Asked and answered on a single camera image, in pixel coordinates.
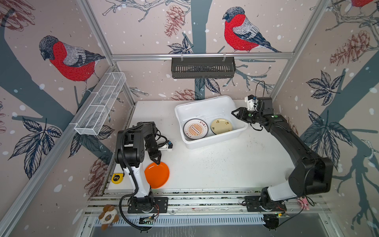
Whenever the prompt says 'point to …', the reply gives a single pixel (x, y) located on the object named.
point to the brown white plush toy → (108, 216)
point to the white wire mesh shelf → (95, 113)
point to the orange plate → (157, 176)
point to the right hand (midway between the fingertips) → (233, 114)
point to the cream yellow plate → (220, 126)
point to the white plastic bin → (208, 122)
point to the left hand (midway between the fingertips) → (155, 161)
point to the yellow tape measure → (117, 178)
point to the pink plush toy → (306, 205)
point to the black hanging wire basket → (203, 67)
